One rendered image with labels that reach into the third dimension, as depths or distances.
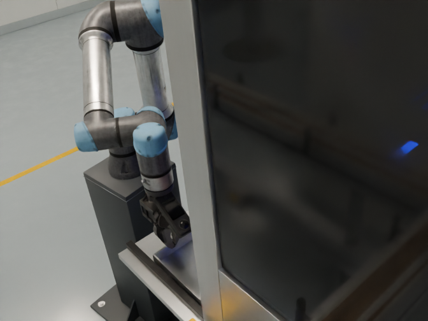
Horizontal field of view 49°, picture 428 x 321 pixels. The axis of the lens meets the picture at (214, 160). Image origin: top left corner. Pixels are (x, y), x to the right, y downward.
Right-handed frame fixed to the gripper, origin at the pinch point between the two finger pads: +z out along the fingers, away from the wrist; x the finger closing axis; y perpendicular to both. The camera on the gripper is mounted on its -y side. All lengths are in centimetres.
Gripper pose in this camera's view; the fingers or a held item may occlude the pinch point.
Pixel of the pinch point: (174, 245)
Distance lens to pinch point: 126.1
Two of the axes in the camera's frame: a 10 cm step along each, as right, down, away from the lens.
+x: -7.5, 4.3, -5.0
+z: 0.8, 8.1, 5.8
